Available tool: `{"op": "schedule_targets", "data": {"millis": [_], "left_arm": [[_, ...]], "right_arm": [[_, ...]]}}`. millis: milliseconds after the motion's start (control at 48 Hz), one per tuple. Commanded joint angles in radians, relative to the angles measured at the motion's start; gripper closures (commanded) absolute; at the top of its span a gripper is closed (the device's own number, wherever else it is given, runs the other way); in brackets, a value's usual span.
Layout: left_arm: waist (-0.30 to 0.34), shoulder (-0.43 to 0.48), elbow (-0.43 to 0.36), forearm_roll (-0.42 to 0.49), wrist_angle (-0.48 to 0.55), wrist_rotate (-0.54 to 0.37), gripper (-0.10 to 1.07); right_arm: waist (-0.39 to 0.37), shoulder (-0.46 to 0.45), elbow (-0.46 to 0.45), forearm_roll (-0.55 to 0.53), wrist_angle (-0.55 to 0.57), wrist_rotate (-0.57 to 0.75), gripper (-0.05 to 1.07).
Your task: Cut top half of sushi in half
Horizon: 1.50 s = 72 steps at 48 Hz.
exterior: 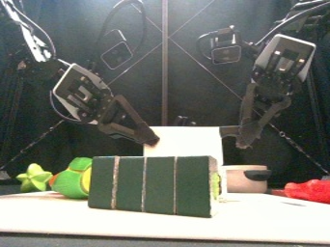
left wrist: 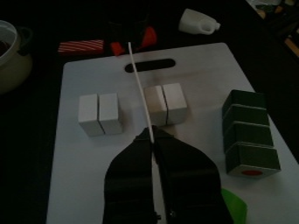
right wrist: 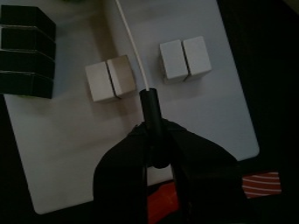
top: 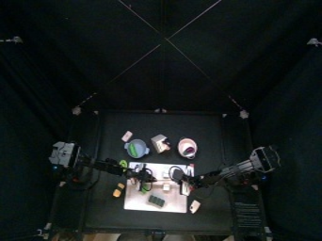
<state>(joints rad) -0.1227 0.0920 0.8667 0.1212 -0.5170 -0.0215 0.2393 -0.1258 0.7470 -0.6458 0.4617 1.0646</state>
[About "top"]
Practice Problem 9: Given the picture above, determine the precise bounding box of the dark green sushi roll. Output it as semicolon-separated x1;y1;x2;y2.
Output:
147;194;167;209

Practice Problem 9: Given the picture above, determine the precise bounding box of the orange yellow toy food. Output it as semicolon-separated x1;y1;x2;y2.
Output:
113;183;127;199

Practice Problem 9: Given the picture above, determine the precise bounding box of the purple toy eggplant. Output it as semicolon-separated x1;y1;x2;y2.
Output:
183;146;198;157

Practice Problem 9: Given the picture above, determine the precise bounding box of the pink toy bowl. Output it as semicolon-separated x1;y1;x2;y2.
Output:
177;137;200;160

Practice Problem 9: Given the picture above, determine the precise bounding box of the blue toy pot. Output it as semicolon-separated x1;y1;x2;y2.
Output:
123;138;151;159

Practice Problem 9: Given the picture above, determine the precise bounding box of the white pink toy slice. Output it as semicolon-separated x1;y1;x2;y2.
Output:
189;200;204;215

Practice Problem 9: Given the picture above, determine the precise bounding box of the white cutting board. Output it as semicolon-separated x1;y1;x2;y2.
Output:
123;161;197;214

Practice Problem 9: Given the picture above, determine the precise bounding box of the beige toy box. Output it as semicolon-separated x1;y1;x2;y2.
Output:
150;134;173;154

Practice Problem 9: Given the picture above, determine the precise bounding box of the pink white toy piece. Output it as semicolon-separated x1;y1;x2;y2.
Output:
121;130;135;143

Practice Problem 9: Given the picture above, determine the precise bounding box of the black panel white text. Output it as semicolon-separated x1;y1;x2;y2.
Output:
233;191;265;237

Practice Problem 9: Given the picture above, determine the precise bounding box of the thin diagonal cord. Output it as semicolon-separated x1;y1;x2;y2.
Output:
79;0;224;107
118;0;246;111

